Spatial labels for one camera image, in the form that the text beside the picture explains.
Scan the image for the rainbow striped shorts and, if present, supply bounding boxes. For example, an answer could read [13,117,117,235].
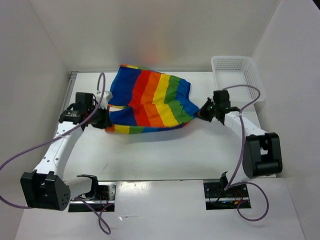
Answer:
[105,64,200,135]

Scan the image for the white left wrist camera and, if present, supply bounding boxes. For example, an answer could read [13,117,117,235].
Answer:
[96,91,113,109]

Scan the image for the white plastic basket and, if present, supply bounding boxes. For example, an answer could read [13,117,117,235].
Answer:
[211,56,266,102]

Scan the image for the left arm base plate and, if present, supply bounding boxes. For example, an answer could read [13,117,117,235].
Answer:
[68,181,117,213]

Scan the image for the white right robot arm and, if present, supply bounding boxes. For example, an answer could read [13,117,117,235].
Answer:
[196,89,283,197]

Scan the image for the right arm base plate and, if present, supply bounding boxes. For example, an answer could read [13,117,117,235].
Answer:
[203,179,251,211]

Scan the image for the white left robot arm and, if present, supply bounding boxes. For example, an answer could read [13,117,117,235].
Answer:
[20,91,113,211]

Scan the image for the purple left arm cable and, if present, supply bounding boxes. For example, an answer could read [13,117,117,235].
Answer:
[0,72,112,235]

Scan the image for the aluminium table edge rail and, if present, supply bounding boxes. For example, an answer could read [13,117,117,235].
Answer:
[39,70,80,183]

